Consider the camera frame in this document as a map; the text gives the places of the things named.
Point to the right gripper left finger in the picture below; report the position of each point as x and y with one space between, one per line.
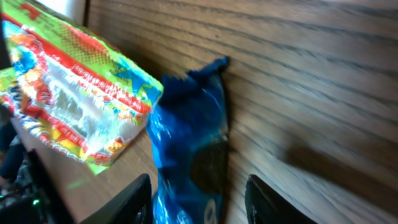
132 205

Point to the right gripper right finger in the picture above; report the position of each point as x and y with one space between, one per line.
265 206

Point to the blue Oreo cookie pack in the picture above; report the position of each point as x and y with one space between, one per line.
189 129

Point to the green Haribo candy bag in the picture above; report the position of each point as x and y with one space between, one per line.
69 88

